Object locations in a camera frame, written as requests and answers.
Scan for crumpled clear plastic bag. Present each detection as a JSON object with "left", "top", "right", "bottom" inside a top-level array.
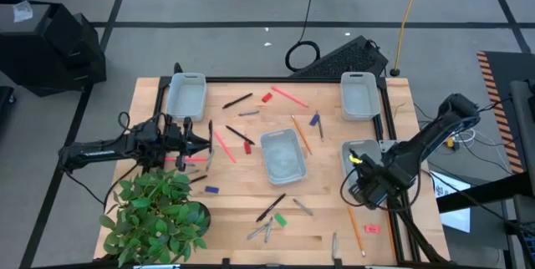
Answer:
[{"left": 12, "top": 0, "right": 34, "bottom": 23}]

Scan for white cable bundle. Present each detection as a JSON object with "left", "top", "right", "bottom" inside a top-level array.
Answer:
[{"left": 453, "top": 126, "right": 477, "bottom": 147}]

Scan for green leafy plant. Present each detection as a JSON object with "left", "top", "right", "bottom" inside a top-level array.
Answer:
[{"left": 98, "top": 167, "right": 209, "bottom": 268}]

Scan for grey plastic bin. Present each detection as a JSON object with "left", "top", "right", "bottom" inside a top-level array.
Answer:
[
  {"left": 259, "top": 128, "right": 308, "bottom": 186},
  {"left": 339, "top": 71, "right": 382, "bottom": 122},
  {"left": 340, "top": 138, "right": 384, "bottom": 190},
  {"left": 166, "top": 72, "right": 208, "bottom": 123}
]

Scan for black desk bar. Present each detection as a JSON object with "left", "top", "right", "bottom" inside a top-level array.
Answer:
[{"left": 436, "top": 171, "right": 535, "bottom": 215}]

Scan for black perforated computer case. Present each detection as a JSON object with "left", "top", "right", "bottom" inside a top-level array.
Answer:
[{"left": 289, "top": 34, "right": 390, "bottom": 79}]

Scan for black caster base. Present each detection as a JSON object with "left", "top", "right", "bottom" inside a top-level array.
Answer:
[{"left": 0, "top": 85, "right": 18, "bottom": 114}]

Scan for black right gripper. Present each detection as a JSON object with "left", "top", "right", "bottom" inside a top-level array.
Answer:
[{"left": 347, "top": 151, "right": 396, "bottom": 210}]

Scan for black mat with orange stripes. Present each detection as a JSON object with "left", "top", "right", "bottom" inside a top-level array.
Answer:
[{"left": 476, "top": 49, "right": 535, "bottom": 175}]

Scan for yellow cable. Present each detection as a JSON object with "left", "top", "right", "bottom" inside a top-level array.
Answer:
[{"left": 394, "top": 0, "right": 425, "bottom": 72}]

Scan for orange pencil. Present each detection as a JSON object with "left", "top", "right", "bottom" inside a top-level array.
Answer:
[
  {"left": 385, "top": 214, "right": 397, "bottom": 258},
  {"left": 290, "top": 114, "right": 313, "bottom": 156},
  {"left": 347, "top": 206, "right": 367, "bottom": 258}
]

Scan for white paper sheet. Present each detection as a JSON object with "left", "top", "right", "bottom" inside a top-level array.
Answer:
[{"left": 429, "top": 170, "right": 472, "bottom": 234}]

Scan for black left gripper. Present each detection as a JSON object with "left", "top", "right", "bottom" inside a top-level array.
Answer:
[{"left": 165, "top": 117, "right": 211, "bottom": 157}]

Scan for black plant pot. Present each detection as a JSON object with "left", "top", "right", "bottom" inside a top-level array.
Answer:
[{"left": 192, "top": 200, "right": 212, "bottom": 237}]

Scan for pink pencil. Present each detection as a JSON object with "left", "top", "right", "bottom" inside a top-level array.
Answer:
[
  {"left": 164, "top": 156, "right": 209, "bottom": 163},
  {"left": 271, "top": 85, "right": 310, "bottom": 109},
  {"left": 213, "top": 129, "right": 237, "bottom": 165}
]

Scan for black aluminium table frame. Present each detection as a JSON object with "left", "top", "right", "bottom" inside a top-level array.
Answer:
[{"left": 141, "top": 62, "right": 451, "bottom": 268}]

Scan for black stacked cases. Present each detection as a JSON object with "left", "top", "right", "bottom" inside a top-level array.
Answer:
[{"left": 0, "top": 0, "right": 108, "bottom": 98}]

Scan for silver mounting bracket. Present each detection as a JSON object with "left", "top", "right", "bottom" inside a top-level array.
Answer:
[{"left": 378, "top": 139, "right": 399, "bottom": 154}]

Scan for black coiled cable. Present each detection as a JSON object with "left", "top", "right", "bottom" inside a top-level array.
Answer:
[{"left": 284, "top": 0, "right": 322, "bottom": 74}]

